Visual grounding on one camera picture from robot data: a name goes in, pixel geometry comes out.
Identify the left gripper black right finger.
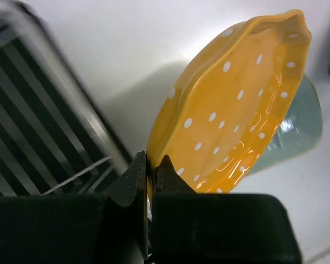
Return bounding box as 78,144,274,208
151,156,303,263

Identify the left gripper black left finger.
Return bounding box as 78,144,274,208
0,151,148,263

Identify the yellow dotted plate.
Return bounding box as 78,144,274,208
146,9,312,193

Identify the light green divided tray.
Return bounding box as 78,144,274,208
249,75,323,174

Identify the black drip tray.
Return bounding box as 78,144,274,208
0,1,131,193

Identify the wire dish rack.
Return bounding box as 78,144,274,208
0,24,113,197

